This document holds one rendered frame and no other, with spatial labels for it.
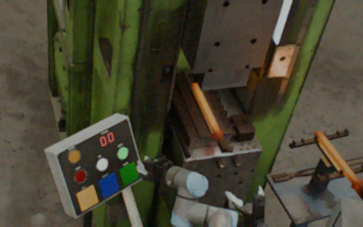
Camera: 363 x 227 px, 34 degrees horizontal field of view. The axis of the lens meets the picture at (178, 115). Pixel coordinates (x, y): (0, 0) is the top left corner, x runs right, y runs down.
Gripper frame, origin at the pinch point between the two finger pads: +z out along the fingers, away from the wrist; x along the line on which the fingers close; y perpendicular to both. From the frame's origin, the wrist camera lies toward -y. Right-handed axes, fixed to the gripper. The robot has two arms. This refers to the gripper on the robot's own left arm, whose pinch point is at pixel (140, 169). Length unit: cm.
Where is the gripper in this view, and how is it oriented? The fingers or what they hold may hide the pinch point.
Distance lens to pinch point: 228.5
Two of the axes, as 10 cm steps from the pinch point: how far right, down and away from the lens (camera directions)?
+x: -7.3, 4.0, -5.5
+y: -2.1, -9.0, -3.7
